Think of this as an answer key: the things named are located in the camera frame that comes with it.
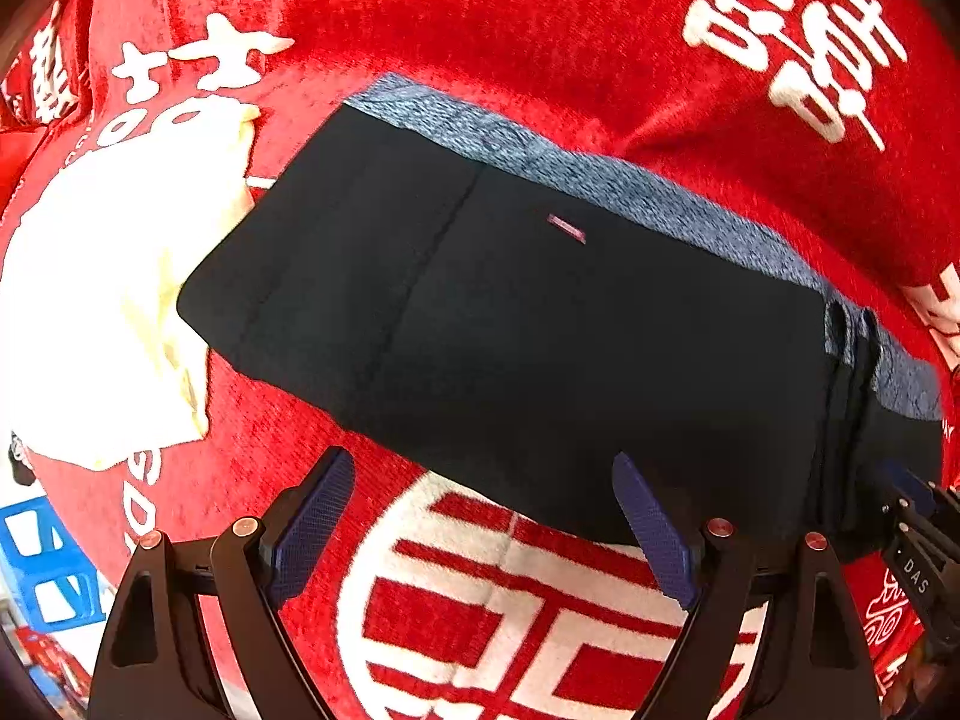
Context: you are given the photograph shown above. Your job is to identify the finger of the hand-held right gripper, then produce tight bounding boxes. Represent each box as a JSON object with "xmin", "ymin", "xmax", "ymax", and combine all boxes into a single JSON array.
[{"xmin": 870, "ymin": 461, "xmax": 960, "ymax": 533}]

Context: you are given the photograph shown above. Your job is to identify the blue plastic crate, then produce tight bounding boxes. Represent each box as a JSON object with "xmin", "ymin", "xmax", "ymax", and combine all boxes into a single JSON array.
[{"xmin": 0, "ymin": 493, "xmax": 107, "ymax": 629}]

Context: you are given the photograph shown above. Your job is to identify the black pants with blue trim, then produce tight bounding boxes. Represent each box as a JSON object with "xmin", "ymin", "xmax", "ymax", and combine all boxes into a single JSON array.
[{"xmin": 176, "ymin": 73, "xmax": 944, "ymax": 548}]

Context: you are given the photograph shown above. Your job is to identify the cream cloth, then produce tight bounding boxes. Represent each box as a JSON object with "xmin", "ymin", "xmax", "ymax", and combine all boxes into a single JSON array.
[{"xmin": 0, "ymin": 101, "xmax": 263, "ymax": 470}]

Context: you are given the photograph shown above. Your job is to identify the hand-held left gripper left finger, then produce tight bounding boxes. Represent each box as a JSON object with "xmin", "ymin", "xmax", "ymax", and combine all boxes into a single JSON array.
[{"xmin": 88, "ymin": 446, "xmax": 356, "ymax": 720}]

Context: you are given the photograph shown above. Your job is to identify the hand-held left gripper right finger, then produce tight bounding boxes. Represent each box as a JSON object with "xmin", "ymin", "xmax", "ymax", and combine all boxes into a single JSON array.
[{"xmin": 611, "ymin": 452, "xmax": 882, "ymax": 720}]

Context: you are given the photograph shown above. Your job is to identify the red printed blanket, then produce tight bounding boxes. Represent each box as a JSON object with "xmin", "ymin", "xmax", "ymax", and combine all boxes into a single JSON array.
[{"xmin": 0, "ymin": 0, "xmax": 960, "ymax": 720}]

